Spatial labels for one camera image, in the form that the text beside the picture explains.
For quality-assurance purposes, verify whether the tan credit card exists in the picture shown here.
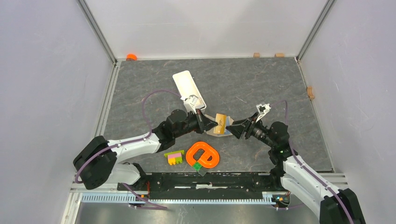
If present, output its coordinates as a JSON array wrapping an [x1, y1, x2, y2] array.
[[213, 113, 227, 135]]

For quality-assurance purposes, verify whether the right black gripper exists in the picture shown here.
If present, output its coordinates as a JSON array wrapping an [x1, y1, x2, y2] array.
[[225, 112, 275, 148]]

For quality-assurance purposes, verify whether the green pink yellow brick stack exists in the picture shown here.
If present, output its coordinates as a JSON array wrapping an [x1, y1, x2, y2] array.
[[164, 150, 184, 166]]

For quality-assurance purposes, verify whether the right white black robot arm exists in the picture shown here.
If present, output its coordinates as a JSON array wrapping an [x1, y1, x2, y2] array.
[[226, 114, 366, 224]]

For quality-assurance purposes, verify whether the orange round cap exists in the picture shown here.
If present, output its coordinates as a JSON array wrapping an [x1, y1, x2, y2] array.
[[126, 54, 137, 61]]

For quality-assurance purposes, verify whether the green toy brick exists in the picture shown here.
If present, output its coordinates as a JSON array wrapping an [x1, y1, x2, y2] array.
[[192, 162, 202, 172]]

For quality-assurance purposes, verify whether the white slotted cable duct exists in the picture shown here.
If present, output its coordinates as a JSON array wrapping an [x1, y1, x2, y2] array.
[[81, 193, 275, 205]]

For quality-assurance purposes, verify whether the white rectangular tray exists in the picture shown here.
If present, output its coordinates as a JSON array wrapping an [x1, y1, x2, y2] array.
[[172, 70, 203, 98]]

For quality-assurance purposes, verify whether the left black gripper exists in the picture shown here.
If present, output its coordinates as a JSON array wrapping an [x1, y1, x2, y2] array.
[[174, 108, 218, 138]]

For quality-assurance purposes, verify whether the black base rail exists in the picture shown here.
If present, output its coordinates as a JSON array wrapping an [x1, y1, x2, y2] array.
[[130, 172, 290, 200]]

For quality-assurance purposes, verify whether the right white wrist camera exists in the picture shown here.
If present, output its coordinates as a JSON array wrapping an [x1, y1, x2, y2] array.
[[256, 103, 271, 122]]

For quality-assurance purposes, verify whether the grey toy baseplate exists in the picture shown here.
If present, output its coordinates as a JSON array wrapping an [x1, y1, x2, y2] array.
[[197, 167, 208, 177]]

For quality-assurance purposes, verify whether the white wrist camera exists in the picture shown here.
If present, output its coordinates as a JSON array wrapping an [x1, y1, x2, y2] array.
[[181, 95, 206, 113], [256, 103, 271, 122]]

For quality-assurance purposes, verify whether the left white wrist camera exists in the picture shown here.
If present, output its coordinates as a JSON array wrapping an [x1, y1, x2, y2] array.
[[181, 95, 206, 113]]

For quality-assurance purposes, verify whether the orange curved toy track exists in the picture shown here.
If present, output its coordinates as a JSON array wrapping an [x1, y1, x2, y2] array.
[[185, 141, 220, 168]]

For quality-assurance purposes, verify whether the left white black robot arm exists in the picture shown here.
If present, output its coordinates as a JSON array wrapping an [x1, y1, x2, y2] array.
[[72, 110, 218, 190]]

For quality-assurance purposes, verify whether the curved wooden piece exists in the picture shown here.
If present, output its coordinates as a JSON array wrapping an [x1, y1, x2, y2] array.
[[306, 86, 315, 100]]

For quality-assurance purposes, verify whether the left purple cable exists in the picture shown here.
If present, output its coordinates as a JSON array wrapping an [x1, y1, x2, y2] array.
[[74, 90, 182, 211]]

